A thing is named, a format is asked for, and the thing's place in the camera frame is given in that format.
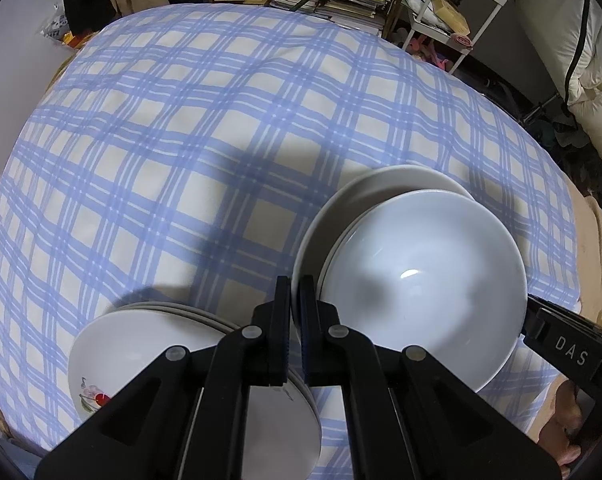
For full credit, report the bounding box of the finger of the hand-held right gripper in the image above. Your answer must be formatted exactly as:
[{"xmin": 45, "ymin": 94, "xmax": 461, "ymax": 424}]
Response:
[{"xmin": 527, "ymin": 296, "xmax": 602, "ymax": 335}]

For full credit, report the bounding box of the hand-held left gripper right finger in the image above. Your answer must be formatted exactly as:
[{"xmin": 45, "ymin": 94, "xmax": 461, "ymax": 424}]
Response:
[{"xmin": 299, "ymin": 275, "xmax": 562, "ymax": 480}]

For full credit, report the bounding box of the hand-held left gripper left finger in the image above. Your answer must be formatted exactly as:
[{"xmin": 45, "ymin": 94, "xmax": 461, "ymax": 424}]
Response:
[{"xmin": 33, "ymin": 276, "xmax": 292, "ymax": 480}]

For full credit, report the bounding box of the plain white bowl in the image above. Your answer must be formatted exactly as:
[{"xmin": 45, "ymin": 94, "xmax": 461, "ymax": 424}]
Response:
[{"xmin": 318, "ymin": 189, "xmax": 528, "ymax": 395}]

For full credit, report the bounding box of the red bowl with inside emblem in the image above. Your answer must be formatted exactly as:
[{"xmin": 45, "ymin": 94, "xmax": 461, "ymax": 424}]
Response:
[{"xmin": 292, "ymin": 164, "xmax": 476, "ymax": 321}]

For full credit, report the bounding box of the large cherry print plate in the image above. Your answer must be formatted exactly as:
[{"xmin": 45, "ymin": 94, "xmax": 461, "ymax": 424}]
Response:
[{"xmin": 68, "ymin": 307, "xmax": 322, "ymax": 480}]

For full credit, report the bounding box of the person's right hand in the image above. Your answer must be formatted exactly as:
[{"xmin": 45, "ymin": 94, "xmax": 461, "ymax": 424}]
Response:
[{"xmin": 540, "ymin": 376, "xmax": 589, "ymax": 467}]

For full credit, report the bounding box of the beige flowered blanket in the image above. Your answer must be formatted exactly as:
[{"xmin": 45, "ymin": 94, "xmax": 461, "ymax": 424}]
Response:
[{"xmin": 571, "ymin": 192, "xmax": 602, "ymax": 341}]

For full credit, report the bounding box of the blue plaid tablecloth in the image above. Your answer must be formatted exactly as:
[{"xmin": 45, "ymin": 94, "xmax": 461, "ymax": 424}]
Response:
[{"xmin": 0, "ymin": 2, "xmax": 582, "ymax": 461}]

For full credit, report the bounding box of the white office chair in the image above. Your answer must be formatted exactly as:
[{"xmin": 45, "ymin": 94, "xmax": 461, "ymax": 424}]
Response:
[{"xmin": 521, "ymin": 0, "xmax": 602, "ymax": 186}]

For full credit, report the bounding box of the pink toy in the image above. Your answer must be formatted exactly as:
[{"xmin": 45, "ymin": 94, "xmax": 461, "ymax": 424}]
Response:
[{"xmin": 406, "ymin": 35, "xmax": 454, "ymax": 72}]

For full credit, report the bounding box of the yellow box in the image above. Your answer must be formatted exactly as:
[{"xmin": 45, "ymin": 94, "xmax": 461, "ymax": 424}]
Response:
[{"xmin": 432, "ymin": 0, "xmax": 470, "ymax": 36}]

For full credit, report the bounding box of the pile of thin books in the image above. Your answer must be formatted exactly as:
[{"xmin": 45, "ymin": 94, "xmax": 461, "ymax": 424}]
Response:
[{"xmin": 271, "ymin": 0, "xmax": 389, "ymax": 36}]

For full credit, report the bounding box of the yellow red packet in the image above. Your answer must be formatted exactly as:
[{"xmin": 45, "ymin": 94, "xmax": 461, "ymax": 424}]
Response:
[{"xmin": 63, "ymin": 30, "xmax": 102, "ymax": 52}]

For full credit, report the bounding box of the white patterned snack bag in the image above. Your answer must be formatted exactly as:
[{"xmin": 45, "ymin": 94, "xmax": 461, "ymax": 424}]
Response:
[{"xmin": 42, "ymin": 7, "xmax": 72, "ymax": 41}]

